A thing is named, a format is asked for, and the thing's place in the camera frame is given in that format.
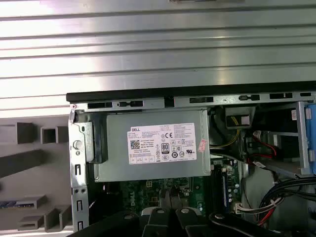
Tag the green motherboard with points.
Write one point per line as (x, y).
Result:
(195, 197)

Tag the black PC case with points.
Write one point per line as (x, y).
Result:
(111, 96)

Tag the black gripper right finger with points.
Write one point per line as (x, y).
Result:
(187, 222)

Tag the empty blue disk carrier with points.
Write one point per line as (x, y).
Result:
(311, 138)

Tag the grey parts rack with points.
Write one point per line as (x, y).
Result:
(24, 182)

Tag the grey power supply unit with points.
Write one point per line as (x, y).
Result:
(116, 170)

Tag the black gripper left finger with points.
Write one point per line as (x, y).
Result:
(155, 222)

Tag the blue RAM stick white label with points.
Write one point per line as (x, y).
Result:
(225, 192)

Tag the grey metal disk bay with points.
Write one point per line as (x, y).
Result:
(302, 138)

